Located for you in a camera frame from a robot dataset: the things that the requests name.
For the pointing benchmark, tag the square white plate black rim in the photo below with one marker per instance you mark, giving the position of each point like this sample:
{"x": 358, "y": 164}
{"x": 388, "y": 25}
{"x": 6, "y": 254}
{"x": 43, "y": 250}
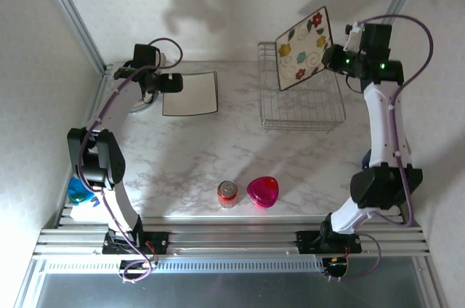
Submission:
{"x": 196, "y": 93}

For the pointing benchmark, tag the square plate with flower pattern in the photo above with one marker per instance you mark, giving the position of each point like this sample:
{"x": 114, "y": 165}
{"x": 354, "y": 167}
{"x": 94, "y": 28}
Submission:
{"x": 301, "y": 50}

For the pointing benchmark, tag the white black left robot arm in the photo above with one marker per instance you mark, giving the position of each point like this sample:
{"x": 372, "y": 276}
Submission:
{"x": 120, "y": 104}

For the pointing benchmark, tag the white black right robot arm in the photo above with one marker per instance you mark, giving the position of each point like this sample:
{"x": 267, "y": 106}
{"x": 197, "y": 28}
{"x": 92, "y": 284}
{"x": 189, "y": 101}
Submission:
{"x": 381, "y": 122}

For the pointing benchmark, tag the dark blue cup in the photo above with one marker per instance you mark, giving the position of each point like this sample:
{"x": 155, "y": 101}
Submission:
{"x": 365, "y": 159}

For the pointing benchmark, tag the red soda can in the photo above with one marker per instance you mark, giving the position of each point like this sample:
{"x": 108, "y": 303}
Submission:
{"x": 227, "y": 195}

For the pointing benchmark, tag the blue and green plastic cup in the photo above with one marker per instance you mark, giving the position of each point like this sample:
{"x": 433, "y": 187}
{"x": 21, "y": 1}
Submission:
{"x": 76, "y": 188}

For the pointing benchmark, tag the pink heart-shaped plastic container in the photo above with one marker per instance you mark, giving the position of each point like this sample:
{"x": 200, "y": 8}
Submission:
{"x": 263, "y": 191}

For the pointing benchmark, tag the white packet blue print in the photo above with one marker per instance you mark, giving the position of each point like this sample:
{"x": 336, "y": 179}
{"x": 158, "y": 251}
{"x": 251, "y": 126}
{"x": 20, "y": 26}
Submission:
{"x": 91, "y": 211}

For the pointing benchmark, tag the grey metal sheet panel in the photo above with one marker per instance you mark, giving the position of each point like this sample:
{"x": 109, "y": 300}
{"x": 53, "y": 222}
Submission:
{"x": 232, "y": 291}

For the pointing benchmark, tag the black round module blue light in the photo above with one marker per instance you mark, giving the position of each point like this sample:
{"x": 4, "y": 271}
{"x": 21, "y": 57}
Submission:
{"x": 334, "y": 267}

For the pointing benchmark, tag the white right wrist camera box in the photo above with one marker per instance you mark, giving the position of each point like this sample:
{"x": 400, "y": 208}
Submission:
{"x": 353, "y": 35}

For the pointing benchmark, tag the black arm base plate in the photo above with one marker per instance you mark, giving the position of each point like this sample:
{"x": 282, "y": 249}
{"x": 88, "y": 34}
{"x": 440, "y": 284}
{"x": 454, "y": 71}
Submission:
{"x": 309, "y": 240}
{"x": 160, "y": 242}

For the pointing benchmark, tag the aluminium extrusion base frame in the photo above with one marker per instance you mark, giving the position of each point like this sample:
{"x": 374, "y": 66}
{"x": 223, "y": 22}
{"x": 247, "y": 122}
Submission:
{"x": 232, "y": 239}

